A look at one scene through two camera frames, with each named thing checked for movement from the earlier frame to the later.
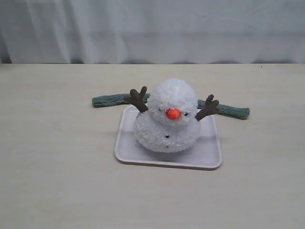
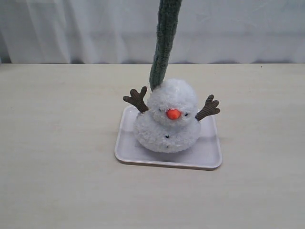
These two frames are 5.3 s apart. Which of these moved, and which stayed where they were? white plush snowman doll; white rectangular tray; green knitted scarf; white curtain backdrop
Moved: green knitted scarf
Stayed: white plush snowman doll; white rectangular tray; white curtain backdrop
